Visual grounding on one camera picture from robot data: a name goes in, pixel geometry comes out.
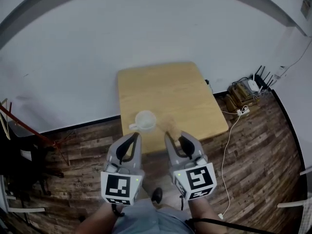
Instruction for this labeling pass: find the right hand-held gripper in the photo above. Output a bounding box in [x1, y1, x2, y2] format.
[164, 130, 217, 201]

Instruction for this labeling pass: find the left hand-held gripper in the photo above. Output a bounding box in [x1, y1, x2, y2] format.
[100, 132, 145, 206]

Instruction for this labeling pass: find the white mug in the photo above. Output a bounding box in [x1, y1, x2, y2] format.
[128, 110, 157, 133]

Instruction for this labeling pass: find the person's right forearm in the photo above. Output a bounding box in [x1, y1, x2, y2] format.
[189, 198, 230, 234]

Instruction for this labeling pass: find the person's left forearm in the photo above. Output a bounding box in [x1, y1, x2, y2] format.
[78, 202, 122, 234]

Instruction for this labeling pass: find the person's black shoe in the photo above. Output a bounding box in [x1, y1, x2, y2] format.
[151, 187, 163, 203]

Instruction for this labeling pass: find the white power strip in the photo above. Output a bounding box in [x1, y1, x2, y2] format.
[236, 106, 251, 116]

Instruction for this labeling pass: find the person's light blue shirt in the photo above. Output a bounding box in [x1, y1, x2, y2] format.
[112, 198, 195, 234]

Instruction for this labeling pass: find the brown wooden coat rack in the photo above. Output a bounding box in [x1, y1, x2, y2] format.
[0, 98, 71, 167]

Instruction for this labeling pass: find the white router box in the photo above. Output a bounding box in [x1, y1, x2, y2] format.
[247, 79, 260, 94]

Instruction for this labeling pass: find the black router with antennas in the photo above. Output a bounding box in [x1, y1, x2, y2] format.
[253, 66, 277, 90]

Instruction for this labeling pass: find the black office chair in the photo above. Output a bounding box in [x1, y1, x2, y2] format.
[0, 130, 65, 202]

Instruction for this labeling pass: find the white wooden rack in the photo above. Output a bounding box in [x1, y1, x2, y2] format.
[277, 164, 312, 234]

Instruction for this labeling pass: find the long white power cable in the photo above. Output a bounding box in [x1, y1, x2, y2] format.
[218, 110, 244, 220]

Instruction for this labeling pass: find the wooden pedestal table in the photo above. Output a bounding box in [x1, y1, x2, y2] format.
[117, 61, 229, 155]

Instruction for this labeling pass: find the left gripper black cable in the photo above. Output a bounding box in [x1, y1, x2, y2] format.
[111, 203, 125, 217]

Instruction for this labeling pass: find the thick black cable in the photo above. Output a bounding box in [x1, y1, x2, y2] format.
[185, 217, 281, 234]

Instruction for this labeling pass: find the thin grey wall cable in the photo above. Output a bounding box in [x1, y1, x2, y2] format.
[275, 40, 312, 80]

